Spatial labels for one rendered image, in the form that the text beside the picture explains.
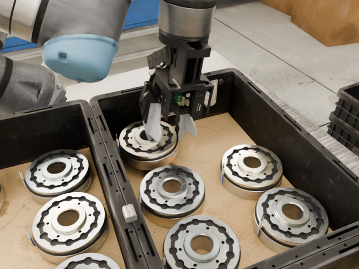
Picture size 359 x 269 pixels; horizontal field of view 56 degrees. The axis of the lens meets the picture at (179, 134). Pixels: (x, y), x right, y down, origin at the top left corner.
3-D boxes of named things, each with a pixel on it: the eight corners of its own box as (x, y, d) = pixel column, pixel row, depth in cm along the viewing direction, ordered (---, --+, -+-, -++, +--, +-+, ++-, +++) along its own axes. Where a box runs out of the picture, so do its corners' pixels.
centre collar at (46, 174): (41, 163, 57) (40, 160, 56) (71, 157, 58) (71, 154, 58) (41, 183, 53) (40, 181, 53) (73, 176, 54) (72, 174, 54)
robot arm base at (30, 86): (17, 102, 85) (-25, 86, 78) (50, 57, 80) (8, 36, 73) (21, 143, 75) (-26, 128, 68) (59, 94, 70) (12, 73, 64)
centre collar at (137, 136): (130, 132, 60) (130, 129, 60) (156, 125, 62) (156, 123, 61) (139, 149, 57) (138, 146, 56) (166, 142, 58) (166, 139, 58)
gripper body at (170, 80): (163, 125, 50) (172, 47, 42) (145, 95, 56) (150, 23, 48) (209, 118, 52) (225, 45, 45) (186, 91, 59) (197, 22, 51)
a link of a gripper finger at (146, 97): (137, 123, 55) (149, 75, 51) (134, 118, 56) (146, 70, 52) (162, 124, 58) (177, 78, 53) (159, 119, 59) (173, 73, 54)
